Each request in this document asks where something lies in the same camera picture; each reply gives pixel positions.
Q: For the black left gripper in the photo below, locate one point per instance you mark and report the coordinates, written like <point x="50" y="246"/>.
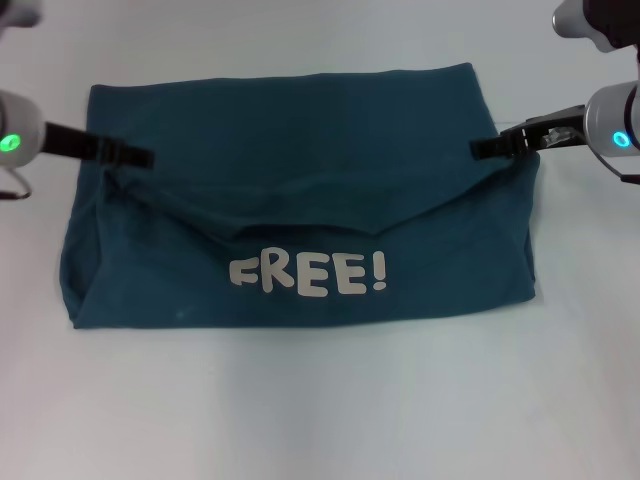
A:
<point x="72" y="141"/>

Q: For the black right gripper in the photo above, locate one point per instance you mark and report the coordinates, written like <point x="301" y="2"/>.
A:
<point x="555" y="130"/>

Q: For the blue shirt with FREE print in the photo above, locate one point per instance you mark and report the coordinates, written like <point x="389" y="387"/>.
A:
<point x="300" y="210"/>

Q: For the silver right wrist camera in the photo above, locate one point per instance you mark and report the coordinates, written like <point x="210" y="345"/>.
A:
<point x="590" y="22"/>

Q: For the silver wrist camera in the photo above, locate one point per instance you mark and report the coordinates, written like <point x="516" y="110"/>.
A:
<point x="590" y="22"/>
<point x="17" y="11"/>

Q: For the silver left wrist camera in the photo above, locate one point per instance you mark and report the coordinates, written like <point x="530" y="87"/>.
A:
<point x="17" y="11"/>

